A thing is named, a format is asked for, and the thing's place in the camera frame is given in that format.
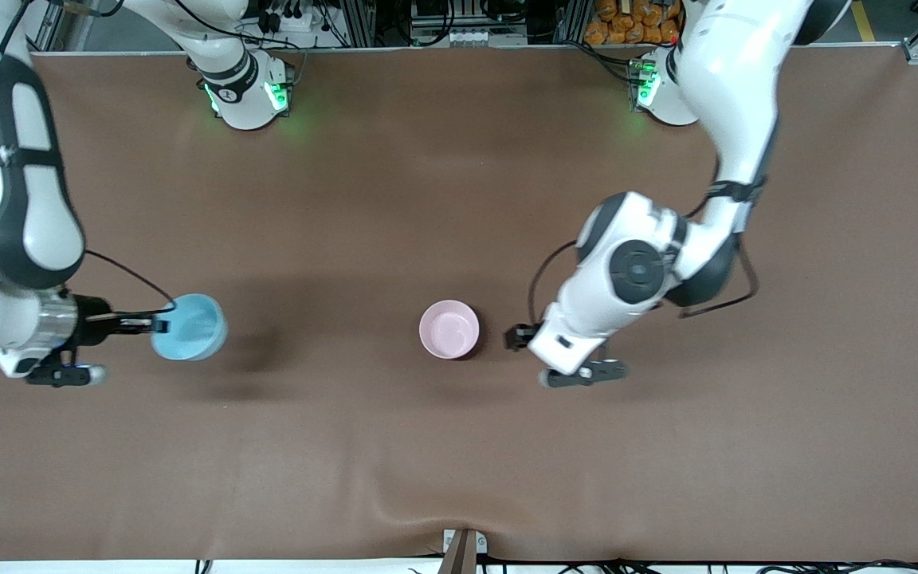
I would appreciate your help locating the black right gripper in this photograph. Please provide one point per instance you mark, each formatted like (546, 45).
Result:
(91, 317)

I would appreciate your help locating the blue bowl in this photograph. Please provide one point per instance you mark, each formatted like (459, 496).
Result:
(196, 335)

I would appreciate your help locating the pink bowl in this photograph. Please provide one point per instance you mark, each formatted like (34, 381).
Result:
(449, 329)

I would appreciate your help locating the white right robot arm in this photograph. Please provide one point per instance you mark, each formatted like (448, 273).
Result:
(29, 199)

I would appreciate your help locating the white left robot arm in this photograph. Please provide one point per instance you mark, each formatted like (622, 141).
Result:
(722, 80)

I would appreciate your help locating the brown table cloth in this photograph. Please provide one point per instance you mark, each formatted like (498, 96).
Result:
(427, 199)

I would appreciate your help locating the white power strip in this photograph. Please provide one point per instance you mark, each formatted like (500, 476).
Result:
(475, 37)

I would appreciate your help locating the power strip with black plugs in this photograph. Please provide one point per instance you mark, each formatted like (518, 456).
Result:
(292, 22)

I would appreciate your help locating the orange packages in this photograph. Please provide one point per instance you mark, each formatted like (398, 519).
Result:
(634, 24)

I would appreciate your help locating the metal table edge bracket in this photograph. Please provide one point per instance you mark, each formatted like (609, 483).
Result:
(463, 554)

